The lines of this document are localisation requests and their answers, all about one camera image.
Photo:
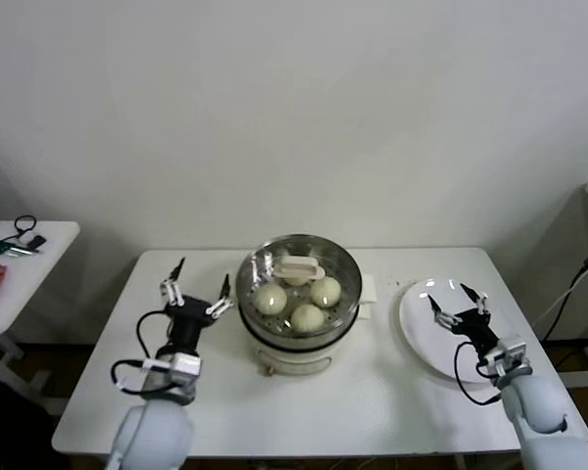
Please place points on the perforated stainless steamer basket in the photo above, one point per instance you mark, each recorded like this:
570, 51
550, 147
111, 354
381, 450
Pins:
370, 289

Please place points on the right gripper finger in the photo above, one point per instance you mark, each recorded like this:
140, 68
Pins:
443, 315
475, 296

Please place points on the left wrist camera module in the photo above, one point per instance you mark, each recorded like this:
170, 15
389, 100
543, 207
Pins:
176, 369

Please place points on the white electric cooker base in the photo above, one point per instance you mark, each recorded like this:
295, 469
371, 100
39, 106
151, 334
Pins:
294, 364

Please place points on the silver pen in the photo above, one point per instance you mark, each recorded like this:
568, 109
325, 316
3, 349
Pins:
24, 249

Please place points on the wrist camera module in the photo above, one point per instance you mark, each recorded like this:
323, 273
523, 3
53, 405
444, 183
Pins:
176, 369
509, 355

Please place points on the white side table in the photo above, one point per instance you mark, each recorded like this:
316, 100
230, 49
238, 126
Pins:
44, 264

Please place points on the round white plate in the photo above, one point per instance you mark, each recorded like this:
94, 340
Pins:
421, 333

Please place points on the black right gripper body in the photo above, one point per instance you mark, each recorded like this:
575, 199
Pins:
477, 330

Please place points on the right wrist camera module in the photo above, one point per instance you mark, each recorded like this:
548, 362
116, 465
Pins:
509, 355

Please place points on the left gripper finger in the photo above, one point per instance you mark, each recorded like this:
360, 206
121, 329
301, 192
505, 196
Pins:
172, 286
220, 301

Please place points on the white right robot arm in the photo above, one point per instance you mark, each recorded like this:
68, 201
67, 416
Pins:
544, 416

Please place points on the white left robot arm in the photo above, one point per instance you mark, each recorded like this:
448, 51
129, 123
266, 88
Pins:
154, 431

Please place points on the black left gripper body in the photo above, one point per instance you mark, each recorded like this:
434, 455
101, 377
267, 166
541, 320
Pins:
188, 318

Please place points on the round glass pot lid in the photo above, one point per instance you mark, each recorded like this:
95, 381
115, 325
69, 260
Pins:
299, 268

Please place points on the small black device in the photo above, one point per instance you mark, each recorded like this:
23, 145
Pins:
37, 241

